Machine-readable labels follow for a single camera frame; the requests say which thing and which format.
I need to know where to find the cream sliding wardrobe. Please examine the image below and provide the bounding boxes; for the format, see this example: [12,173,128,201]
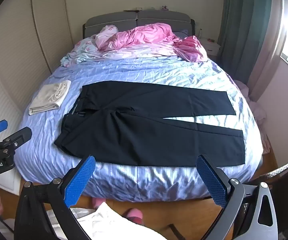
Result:
[0,0,89,196]

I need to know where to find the black pants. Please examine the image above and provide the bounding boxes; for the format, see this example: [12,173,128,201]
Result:
[54,80,245,167]

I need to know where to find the pink slipper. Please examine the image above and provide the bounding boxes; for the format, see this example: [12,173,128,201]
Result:
[125,208,144,224]
[92,197,107,208]

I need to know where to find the black cable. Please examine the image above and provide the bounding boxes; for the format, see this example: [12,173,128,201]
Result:
[0,194,18,233]

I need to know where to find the pink satin duvet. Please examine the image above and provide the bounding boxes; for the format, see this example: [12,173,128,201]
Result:
[95,22,208,63]

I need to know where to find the beige curtain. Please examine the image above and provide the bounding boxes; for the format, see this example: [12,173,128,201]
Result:
[246,0,288,102]

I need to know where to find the folded white cloth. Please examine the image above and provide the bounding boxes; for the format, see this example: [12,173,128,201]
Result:
[29,80,71,116]

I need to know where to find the green curtain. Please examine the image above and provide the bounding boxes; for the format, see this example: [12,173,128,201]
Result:
[217,0,273,87]

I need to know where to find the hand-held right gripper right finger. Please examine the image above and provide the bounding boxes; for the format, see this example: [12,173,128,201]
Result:
[196,154,278,240]

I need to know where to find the grey padded headboard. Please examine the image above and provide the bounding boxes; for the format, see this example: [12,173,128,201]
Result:
[83,10,195,40]

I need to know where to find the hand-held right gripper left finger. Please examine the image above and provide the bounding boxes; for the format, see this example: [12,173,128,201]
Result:
[14,155,96,240]

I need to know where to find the pale floral blanket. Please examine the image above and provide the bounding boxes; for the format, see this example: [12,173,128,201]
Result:
[60,36,179,67]

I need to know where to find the bed with blue sheet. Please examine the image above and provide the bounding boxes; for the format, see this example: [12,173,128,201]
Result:
[15,54,263,203]

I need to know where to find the pile of pink bedding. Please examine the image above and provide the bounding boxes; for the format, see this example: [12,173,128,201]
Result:
[234,80,270,155]

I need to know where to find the white nightstand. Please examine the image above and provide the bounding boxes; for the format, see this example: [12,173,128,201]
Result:
[199,37,222,60]

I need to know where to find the person's white clothing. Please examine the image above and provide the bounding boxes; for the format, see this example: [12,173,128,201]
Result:
[3,202,149,240]

